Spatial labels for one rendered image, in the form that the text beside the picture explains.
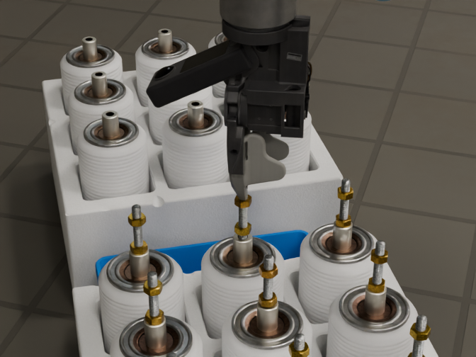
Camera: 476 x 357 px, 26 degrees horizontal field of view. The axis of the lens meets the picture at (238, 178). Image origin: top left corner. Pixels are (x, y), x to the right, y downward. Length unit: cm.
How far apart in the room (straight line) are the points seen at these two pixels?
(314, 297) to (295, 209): 28
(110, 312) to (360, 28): 129
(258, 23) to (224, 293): 33
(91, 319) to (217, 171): 32
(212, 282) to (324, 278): 13
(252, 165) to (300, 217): 40
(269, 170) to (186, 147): 34
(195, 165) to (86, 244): 18
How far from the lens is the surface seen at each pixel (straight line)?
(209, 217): 143
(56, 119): 161
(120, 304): 115
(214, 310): 119
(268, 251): 119
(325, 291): 120
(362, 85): 207
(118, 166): 140
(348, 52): 220
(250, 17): 98
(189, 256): 142
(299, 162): 146
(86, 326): 121
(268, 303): 106
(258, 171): 108
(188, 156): 141
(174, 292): 115
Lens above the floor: 98
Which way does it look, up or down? 34 degrees down
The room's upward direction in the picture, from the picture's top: straight up
